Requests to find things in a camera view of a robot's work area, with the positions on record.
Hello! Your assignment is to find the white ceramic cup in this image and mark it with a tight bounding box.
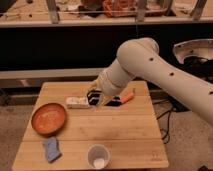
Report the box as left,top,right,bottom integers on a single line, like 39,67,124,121
86,144,110,170

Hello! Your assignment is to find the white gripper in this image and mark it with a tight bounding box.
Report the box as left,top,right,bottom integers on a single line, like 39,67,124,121
87,71,121,106

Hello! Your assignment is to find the blue folded cloth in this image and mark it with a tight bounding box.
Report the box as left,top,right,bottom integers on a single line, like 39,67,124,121
43,137,62,163

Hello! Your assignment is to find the white eraser block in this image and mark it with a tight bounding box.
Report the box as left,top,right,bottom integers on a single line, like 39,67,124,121
66,97,90,109

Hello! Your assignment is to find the orange basket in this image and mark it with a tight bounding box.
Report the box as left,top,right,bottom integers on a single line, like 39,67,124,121
102,0,137,17

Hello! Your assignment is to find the orange carrot toy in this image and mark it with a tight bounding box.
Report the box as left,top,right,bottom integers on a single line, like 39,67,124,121
120,89,135,104

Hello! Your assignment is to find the white dome device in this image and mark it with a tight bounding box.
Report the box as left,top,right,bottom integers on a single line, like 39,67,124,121
173,38,213,64

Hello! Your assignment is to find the wooden table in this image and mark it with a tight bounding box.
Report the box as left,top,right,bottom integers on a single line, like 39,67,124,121
12,81,169,171

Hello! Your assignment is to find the orange ceramic bowl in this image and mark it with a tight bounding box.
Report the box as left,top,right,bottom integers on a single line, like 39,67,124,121
31,103,67,136

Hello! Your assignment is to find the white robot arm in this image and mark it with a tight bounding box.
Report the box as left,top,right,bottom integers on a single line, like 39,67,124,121
90,38,213,127

